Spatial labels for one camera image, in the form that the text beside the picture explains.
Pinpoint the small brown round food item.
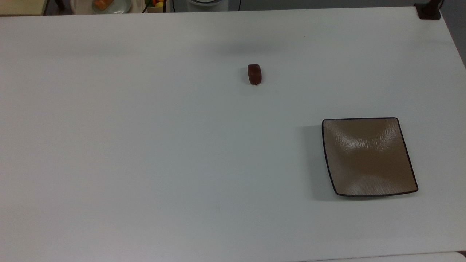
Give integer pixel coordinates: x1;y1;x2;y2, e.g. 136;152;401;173
247;64;262;86

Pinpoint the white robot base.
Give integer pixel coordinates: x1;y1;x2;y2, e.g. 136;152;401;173
187;0;229;12

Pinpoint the square brown ceramic plate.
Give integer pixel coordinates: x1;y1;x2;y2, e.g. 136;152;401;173
321;117;419;198

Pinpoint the round plate with bread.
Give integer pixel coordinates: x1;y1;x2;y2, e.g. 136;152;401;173
91;0;132;15

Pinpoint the box of colourful fruit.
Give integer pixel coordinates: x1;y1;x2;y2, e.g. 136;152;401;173
144;0;167;13

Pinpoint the black table clamp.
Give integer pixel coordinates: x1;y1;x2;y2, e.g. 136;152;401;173
414;0;443;20

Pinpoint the beige wooden board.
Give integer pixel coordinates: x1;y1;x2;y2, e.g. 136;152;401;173
0;0;49;16

